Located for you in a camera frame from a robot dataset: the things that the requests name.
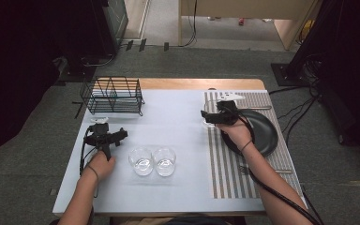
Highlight light wooden desk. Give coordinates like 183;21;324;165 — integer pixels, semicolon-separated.
177;0;323;52

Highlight pale grey table sheet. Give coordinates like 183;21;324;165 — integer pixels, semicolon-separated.
52;88;308;218

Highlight black hanging cable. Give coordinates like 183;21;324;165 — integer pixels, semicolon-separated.
181;0;199;49

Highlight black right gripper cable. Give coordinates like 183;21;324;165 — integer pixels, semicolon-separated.
235;107;326;225

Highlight black wire rack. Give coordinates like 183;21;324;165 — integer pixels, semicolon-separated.
79;75;146;117

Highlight wooden table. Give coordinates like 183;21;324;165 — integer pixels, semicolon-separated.
52;77;308;218

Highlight person's left hand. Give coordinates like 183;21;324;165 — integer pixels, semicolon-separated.
84;149;117;183

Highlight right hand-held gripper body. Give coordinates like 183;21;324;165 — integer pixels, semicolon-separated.
215;93;247;127

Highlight black stand base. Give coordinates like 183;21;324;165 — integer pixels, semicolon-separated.
270;62;312;88

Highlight black floor cables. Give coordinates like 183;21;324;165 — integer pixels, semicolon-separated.
268;52;360;179

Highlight black round plate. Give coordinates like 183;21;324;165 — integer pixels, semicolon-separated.
219;108;279;158

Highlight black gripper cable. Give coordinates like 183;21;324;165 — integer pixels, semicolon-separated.
79;129;100;199
235;107;326;225

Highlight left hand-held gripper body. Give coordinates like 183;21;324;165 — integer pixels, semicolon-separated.
82;116;123;161

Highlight metal knife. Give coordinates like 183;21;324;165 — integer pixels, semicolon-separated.
246;105;273;111

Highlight clear glass cup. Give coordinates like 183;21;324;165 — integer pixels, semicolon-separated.
127;146;155;177
152;146;177;178

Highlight black curtain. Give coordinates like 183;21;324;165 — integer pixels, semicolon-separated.
289;0;360;160
0;0;107;167

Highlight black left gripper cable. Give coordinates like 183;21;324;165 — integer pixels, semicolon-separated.
79;129;100;199

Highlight dark cabinet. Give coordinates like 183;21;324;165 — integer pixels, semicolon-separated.
88;0;129;59

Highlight striped woven placemat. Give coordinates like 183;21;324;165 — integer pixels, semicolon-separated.
203;90;305;200

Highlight person's right hand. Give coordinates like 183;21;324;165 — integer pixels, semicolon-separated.
215;119;255;152

